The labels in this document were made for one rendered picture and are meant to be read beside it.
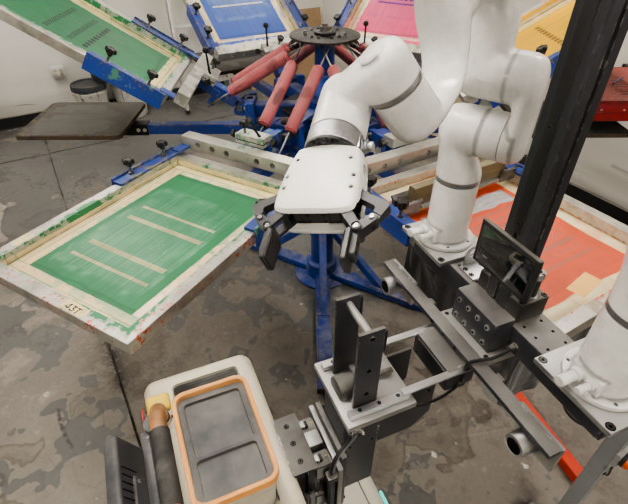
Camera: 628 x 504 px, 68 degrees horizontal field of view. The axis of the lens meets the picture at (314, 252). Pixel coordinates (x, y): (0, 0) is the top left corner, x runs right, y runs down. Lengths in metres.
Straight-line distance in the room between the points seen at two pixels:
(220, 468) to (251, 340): 1.55
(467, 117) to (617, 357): 0.48
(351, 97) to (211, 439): 0.63
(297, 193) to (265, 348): 1.84
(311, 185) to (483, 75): 0.49
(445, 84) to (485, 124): 0.28
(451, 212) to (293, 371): 1.40
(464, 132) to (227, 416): 0.70
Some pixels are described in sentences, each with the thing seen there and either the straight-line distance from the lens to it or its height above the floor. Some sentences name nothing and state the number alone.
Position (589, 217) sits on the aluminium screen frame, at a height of 0.98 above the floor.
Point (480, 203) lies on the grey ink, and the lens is 1.64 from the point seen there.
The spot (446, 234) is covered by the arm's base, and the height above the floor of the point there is 1.18.
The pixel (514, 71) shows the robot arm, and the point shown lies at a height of 1.53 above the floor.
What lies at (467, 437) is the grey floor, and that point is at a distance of 2.16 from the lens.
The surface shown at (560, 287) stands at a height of 0.95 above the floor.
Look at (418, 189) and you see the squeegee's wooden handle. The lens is 1.48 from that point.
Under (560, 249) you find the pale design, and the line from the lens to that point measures 1.53.
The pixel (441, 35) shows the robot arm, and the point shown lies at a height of 1.63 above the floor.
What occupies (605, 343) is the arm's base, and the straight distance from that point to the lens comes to 0.83.
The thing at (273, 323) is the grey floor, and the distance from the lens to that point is 2.45.
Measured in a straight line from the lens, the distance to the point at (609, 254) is 1.58.
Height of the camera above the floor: 1.78
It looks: 38 degrees down
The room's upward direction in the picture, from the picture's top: straight up
